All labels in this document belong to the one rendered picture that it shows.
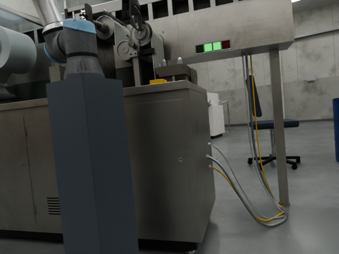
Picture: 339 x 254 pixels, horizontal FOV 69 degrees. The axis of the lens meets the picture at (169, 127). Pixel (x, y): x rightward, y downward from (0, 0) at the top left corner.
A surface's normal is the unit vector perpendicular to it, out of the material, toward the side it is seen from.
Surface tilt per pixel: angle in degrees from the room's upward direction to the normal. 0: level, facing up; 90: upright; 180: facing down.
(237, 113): 90
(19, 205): 90
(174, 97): 90
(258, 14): 90
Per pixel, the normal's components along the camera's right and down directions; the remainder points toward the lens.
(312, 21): -0.50, 0.09
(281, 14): -0.29, 0.07
